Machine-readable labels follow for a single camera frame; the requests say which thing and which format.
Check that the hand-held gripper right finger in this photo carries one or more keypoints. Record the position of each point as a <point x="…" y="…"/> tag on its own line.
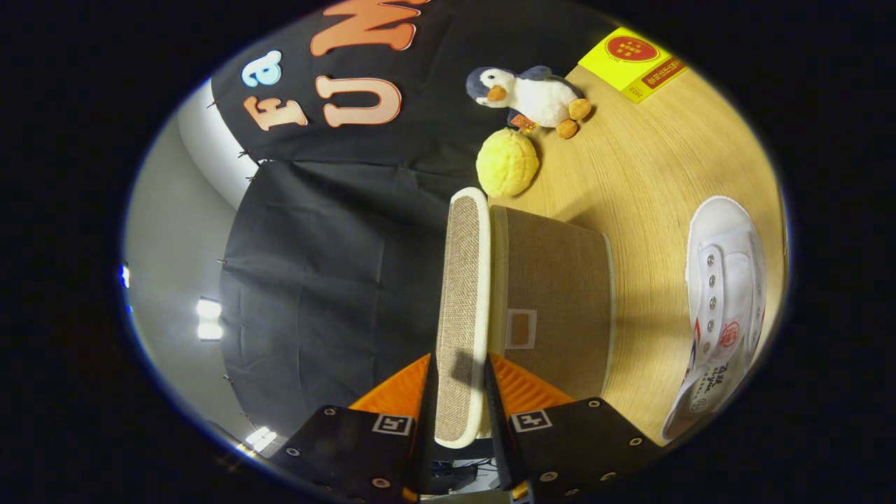
<point x="498" y="434"/>

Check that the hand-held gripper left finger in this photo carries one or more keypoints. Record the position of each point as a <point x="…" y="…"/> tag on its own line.
<point x="428" y="448"/>

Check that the brown fabric storage box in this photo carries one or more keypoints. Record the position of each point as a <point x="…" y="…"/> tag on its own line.
<point x="560" y="280"/>

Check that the white canvas shoe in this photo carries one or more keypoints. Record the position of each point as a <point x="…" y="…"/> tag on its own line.
<point x="728" y="280"/>

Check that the ceiling light panel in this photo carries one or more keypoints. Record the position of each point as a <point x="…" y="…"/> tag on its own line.
<point x="208" y="318"/>
<point x="260" y="438"/>

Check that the yellow plush bun toy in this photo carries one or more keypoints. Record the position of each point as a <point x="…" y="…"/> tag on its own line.
<point x="507" y="164"/>

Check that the plush penguin toy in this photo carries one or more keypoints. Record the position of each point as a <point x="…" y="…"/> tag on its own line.
<point x="539" y="98"/>

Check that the yellow book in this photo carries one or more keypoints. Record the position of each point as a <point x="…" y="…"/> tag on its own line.
<point x="623" y="70"/>

